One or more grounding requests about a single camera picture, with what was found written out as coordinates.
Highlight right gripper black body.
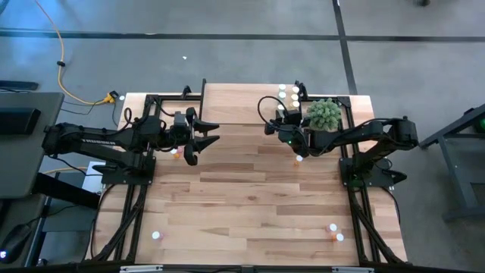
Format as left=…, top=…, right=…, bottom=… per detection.
left=264, top=121, right=310, bottom=149

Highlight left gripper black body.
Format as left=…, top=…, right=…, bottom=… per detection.
left=168, top=107, right=199, bottom=167

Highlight wooden shelf black metal legs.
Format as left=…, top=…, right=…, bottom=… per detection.
left=199, top=78, right=304, bottom=132

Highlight green artificial potted plant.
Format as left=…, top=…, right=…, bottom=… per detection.
left=305, top=97, right=343, bottom=133

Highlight white paper sheet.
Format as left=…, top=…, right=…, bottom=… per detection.
left=80, top=161, right=108, bottom=195

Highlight black desk support beam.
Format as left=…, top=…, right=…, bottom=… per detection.
left=32, top=172, right=102, bottom=210

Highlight grey desk top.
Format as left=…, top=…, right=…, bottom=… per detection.
left=0, top=92, right=64, bottom=201

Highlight black rectangular device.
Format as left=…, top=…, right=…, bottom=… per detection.
left=0, top=107, right=42, bottom=137

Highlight grey metal cart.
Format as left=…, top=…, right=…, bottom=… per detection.
left=416, top=102, right=485, bottom=223

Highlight black flat bar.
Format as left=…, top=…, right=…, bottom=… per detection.
left=0, top=80, right=40, bottom=92

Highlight dark grey side desk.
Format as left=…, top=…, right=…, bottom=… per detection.
left=0, top=195, right=49, bottom=268

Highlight black computer mouse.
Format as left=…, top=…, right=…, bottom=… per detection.
left=0, top=223, right=35, bottom=265

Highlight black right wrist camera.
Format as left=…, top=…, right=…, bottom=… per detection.
left=282, top=109, right=305, bottom=126

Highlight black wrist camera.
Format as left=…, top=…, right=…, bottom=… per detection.
left=173, top=111, right=189, bottom=133
left=282, top=109, right=305, bottom=126

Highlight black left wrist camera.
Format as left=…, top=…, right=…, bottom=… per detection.
left=173, top=111, right=189, bottom=133

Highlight yellow extension cable with plug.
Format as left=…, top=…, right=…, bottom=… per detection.
left=36, top=0, right=117, bottom=105

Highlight black cable bundle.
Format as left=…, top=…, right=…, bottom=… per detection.
left=89, top=184, right=149, bottom=263
left=346, top=187, right=405, bottom=265

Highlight silver metal bracket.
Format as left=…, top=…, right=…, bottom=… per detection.
left=330, top=266, right=375, bottom=273
left=119, top=265, right=164, bottom=273

